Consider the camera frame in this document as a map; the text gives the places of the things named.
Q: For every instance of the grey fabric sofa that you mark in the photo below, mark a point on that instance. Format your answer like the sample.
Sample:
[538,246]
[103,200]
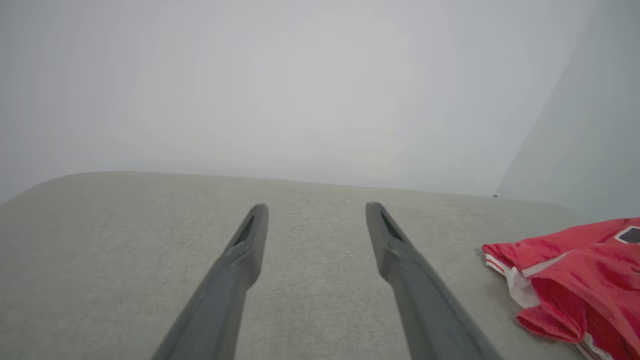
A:
[310,280]

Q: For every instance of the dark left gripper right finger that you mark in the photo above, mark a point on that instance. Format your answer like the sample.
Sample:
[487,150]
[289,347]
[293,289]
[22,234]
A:
[420,300]

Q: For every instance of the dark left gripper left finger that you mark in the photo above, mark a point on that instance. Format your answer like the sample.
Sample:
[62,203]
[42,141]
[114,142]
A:
[225,295]

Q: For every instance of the red white Bulls jersey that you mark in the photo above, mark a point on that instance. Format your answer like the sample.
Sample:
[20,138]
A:
[585,280]

